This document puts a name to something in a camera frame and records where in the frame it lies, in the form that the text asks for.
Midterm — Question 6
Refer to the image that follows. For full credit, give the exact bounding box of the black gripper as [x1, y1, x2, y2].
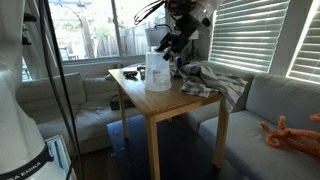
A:
[156, 32, 189, 60]

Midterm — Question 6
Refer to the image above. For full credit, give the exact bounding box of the frosted translucent plastic cup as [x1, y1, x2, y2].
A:
[145, 51, 172, 92]

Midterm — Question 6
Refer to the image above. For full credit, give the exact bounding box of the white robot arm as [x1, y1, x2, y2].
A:
[157, 0, 225, 60]

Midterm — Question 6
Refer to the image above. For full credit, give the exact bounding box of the striped grey cloth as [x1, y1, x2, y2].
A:
[179, 62, 247, 113]

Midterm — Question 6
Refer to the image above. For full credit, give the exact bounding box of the wooden table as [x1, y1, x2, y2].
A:
[109, 68, 229, 180]

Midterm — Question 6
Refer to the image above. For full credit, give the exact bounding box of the dark blue rug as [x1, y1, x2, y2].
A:
[107, 115, 249, 180]

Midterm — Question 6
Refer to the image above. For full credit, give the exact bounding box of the grey sofa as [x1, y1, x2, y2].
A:
[16, 61, 320, 180]

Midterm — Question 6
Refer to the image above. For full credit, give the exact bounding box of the orange plush toy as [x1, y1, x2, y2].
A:
[260, 115, 320, 157]

